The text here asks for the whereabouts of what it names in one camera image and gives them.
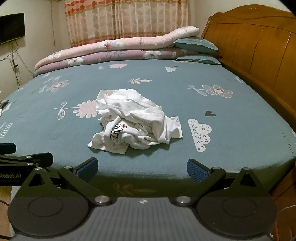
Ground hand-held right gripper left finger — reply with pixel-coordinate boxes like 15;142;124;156
20;157;112;206

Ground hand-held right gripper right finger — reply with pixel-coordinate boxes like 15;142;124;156
173;159;267;207

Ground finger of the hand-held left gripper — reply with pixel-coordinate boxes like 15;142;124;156
0;143;17;154
0;152;54;168

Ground white printed t-shirt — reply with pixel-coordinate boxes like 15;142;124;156
87;88;183;155

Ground teal pillow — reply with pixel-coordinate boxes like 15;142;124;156
174;54;223;66
172;36;222;56

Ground purple floral quilt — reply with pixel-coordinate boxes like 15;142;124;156
33;49;199;78

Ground pink floral quilt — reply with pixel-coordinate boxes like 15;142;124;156
34;27;200;71

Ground wooden headboard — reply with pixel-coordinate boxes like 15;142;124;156
201;6;296;209

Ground patterned beige curtain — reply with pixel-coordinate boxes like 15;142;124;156
64;0;191;48

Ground black wall cables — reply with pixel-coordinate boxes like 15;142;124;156
0;39;34;77

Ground white cable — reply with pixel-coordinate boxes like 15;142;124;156
276;205;296;217

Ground black wall television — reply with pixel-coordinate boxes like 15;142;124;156
0;13;25;45

